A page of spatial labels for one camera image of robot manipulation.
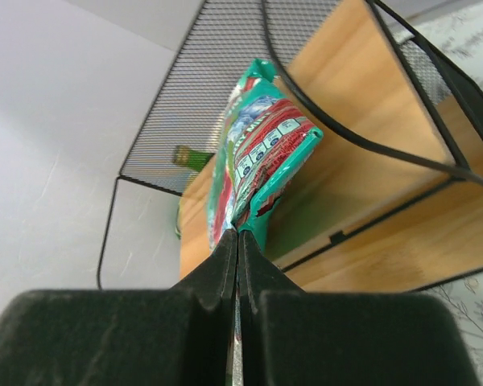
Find wire and wood shelf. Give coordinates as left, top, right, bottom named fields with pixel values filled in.
left=96, top=0, right=483, bottom=293

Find teal Fox's candy bag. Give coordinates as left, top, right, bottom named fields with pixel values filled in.
left=206, top=59, right=323, bottom=248

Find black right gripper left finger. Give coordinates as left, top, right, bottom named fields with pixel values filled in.
left=0, top=231, right=237, bottom=385

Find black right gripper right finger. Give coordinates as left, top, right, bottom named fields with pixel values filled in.
left=237, top=231, right=479, bottom=385

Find green glass bottle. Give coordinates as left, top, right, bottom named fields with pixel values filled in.
left=172, top=145, right=214, bottom=241

